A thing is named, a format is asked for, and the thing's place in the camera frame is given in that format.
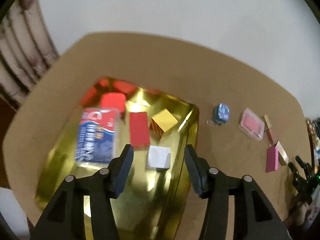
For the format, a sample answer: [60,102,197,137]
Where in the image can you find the blue red card box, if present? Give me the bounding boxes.
[74,108,120,164]

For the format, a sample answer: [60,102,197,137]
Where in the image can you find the red square box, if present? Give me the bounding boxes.
[99,92,126,117]

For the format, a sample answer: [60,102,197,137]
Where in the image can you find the cluttered side shelf items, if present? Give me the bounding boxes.
[282,117,320,230]

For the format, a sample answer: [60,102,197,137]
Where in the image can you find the pink sticky note block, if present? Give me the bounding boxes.
[266,145,279,173]

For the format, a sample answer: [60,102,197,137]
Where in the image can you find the gold pink lipstick tube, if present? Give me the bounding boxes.
[264,115,278,145]

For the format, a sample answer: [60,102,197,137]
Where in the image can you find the tan table cloth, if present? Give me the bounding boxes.
[3,33,310,239]

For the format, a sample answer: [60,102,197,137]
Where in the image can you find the clear case with pink card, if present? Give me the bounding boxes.
[239,108,265,141]

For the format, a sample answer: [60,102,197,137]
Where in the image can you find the white square box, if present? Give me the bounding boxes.
[146,145,171,170]

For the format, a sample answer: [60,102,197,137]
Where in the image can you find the flat red box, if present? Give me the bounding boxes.
[129,112,150,147]

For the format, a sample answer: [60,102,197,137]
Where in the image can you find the red gold-lined tin box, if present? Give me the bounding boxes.
[35,77,199,239]

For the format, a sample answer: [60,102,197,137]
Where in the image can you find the gold zigzag cube box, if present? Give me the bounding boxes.
[150,109,178,137]

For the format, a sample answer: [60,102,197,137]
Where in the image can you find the patterned beige curtain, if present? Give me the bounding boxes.
[1,0,59,109]

